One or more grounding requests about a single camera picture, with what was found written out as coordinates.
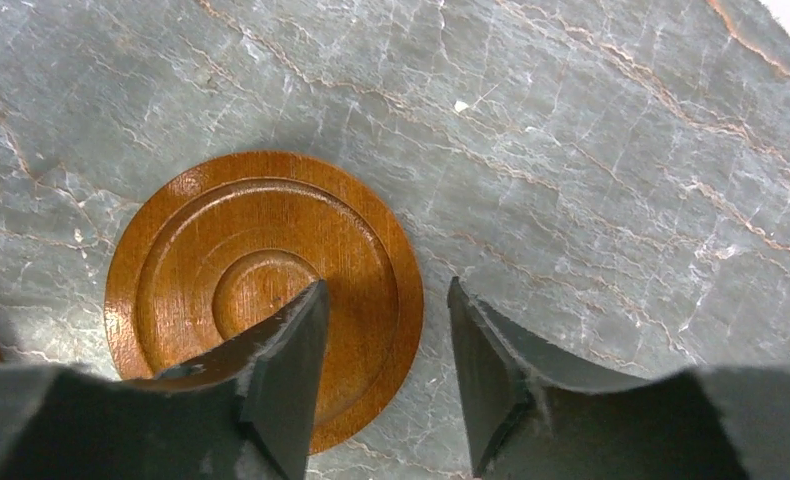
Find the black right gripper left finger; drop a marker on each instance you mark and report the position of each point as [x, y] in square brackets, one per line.
[245, 409]

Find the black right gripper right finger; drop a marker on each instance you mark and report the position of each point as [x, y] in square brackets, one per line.
[503, 370]

